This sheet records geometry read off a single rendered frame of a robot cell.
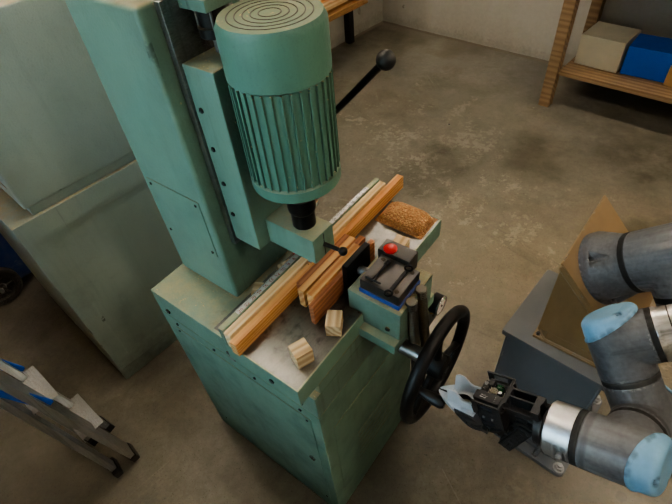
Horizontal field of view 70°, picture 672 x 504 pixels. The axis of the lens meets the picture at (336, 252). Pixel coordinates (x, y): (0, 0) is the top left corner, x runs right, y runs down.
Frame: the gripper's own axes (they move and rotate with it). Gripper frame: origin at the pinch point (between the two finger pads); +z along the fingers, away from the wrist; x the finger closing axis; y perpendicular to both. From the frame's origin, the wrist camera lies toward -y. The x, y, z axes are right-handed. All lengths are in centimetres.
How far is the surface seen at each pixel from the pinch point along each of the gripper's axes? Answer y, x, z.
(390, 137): -38, -186, 154
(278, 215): 35, -7, 37
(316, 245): 28.9, -5.7, 26.9
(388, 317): 11.8, -5.4, 13.8
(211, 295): 16, 6, 63
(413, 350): -0.3, -7.6, 12.6
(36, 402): 5, 52, 102
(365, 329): 7.3, -3.8, 20.8
